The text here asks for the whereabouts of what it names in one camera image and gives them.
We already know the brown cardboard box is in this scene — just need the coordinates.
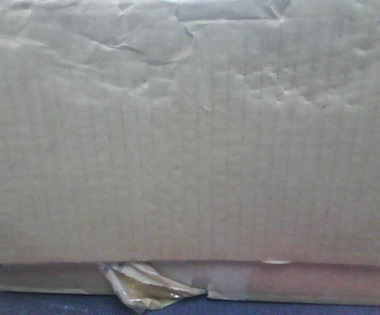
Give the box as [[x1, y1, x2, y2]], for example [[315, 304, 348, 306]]
[[0, 1, 380, 305]]

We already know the torn yellowish packing tape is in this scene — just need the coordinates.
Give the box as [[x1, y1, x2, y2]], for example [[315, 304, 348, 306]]
[[98, 262, 207, 314]]

